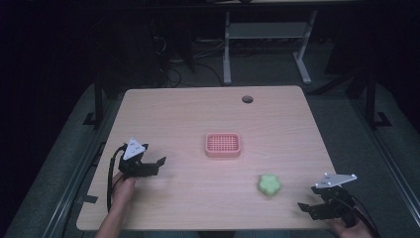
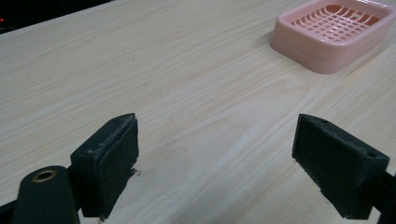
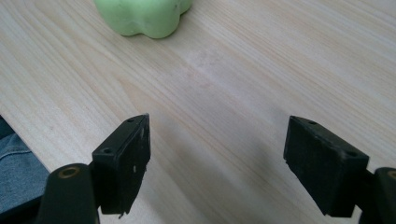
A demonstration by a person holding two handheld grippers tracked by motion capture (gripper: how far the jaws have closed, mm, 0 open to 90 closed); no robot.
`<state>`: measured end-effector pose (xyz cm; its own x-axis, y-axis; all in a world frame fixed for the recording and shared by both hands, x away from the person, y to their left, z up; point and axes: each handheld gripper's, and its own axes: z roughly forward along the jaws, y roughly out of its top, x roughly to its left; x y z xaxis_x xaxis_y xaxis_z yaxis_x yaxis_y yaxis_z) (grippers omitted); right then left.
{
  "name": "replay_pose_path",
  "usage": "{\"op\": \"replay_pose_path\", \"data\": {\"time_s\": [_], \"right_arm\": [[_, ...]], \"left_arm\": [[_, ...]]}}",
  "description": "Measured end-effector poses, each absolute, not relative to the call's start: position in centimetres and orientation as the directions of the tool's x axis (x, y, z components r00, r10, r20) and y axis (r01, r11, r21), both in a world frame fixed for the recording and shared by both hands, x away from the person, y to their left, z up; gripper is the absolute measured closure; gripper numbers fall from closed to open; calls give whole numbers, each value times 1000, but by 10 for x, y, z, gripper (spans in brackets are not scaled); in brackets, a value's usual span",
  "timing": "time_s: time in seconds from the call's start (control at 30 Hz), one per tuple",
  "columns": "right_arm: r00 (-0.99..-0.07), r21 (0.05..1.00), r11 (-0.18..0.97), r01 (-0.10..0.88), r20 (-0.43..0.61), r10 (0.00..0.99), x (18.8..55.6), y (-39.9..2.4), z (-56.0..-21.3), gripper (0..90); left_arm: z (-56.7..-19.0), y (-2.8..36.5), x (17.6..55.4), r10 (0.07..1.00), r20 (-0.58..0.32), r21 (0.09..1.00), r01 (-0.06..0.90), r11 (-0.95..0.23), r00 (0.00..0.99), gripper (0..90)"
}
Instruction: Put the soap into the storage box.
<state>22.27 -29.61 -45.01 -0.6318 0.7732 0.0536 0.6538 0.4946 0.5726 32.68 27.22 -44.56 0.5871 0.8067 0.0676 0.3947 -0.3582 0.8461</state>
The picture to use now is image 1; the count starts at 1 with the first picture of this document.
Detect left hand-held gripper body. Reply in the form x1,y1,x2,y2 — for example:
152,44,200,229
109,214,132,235
118,137,160,180

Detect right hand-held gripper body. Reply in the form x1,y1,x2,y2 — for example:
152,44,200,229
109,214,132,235
313,172,359,229

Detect green flower-shaped soap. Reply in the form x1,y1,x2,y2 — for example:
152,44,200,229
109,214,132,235
257,174,282,198

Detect pink soap dish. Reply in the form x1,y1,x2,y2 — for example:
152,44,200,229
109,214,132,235
204,132,242,159

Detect person's right hand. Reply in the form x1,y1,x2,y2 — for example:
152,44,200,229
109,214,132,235
326,211,375,238

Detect person's left hand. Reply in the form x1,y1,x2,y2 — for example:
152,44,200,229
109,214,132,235
111,171,138,203

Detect black metal stand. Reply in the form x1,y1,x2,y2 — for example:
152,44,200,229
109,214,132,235
346,59,393,131
82,70,110,127

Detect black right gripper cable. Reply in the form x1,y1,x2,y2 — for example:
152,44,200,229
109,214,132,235
350,194,380,238

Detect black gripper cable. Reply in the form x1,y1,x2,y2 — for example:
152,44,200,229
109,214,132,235
106,143,129,213
350,194,380,238

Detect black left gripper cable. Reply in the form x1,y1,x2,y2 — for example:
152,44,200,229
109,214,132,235
106,143,129,213

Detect bundle of floor cables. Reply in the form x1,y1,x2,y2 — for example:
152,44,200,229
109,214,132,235
152,34,229,88

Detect white metal desk frame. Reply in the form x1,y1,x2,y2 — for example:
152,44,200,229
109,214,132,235
222,9,319,86

